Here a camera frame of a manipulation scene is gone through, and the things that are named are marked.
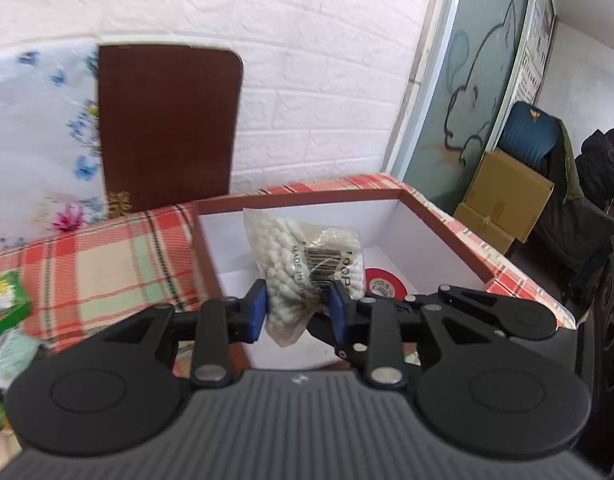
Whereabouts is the small green box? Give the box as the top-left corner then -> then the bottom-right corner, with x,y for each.
0,271 -> 31,336

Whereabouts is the bag of cotton swabs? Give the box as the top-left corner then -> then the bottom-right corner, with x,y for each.
243,209 -> 365,347

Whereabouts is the plaid bed sheet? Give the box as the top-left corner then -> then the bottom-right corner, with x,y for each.
0,174 -> 576,349

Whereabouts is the lower cardboard box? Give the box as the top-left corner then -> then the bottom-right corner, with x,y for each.
454,203 -> 515,255

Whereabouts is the brown cardboard storage box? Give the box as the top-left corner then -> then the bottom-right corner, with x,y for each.
193,190 -> 494,372

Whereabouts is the upper cardboard box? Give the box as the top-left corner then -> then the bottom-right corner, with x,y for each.
465,150 -> 554,243

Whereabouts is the person in dark jacket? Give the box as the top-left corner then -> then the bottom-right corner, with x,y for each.
576,128 -> 614,210

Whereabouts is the blue chair back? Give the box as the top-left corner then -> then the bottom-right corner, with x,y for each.
497,101 -> 562,170

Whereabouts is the dark brown headboard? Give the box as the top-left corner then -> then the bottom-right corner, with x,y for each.
98,44 -> 244,218

